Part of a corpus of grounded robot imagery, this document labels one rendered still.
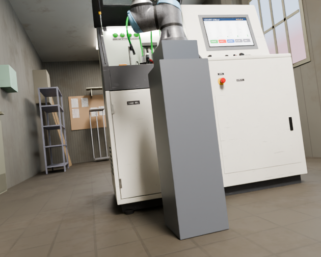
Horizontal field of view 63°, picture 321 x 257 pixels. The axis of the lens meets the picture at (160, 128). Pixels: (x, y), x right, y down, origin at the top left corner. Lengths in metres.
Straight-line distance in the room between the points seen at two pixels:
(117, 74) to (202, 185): 0.91
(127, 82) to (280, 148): 1.19
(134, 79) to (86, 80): 7.44
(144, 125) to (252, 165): 0.82
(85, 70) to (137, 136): 7.64
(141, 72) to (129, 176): 0.68
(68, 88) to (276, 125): 7.74
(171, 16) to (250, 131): 1.00
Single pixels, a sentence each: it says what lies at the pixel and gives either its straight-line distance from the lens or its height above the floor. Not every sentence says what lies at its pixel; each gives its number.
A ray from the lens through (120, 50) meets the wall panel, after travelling 2.36.
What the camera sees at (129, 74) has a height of 0.88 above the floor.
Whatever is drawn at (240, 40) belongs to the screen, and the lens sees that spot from 2.40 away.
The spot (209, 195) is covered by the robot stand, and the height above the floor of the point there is 0.17.
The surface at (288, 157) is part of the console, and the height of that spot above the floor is 0.21.
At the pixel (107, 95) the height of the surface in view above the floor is 0.76.
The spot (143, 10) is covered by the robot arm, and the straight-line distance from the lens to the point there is 1.40.
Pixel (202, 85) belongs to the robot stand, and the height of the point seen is 0.67.
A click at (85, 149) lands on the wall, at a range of 8.87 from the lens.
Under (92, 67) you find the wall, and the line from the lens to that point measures 9.27.
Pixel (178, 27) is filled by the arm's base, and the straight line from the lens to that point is 1.36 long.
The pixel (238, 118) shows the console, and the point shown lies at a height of 0.53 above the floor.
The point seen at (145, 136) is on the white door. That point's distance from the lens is 1.69.
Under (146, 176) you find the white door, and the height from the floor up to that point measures 0.22.
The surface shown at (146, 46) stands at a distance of 2.37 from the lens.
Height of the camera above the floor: 0.44
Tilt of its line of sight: 2 degrees up
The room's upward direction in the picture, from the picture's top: 7 degrees counter-clockwise
